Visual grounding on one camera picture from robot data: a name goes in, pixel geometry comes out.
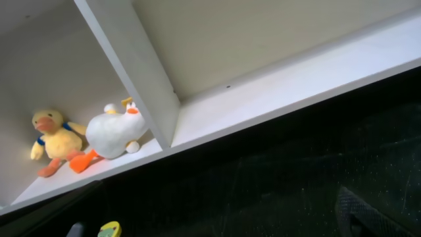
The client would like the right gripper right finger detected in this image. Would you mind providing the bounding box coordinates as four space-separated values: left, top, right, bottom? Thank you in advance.
334 186 416 237

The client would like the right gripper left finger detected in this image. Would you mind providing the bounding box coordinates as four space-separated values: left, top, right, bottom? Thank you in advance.
0 180 108 237

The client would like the yellow and green toy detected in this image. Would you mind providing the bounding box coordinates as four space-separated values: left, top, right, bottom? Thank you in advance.
97 221 122 237

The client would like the yellow plush duck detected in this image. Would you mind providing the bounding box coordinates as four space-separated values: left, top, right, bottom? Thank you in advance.
30 109 88 178

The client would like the white plush goose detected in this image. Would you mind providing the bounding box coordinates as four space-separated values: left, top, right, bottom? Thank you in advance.
68 97 149 174

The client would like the white shelf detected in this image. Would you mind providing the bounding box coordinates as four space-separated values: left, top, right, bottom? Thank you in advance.
0 0 421 217

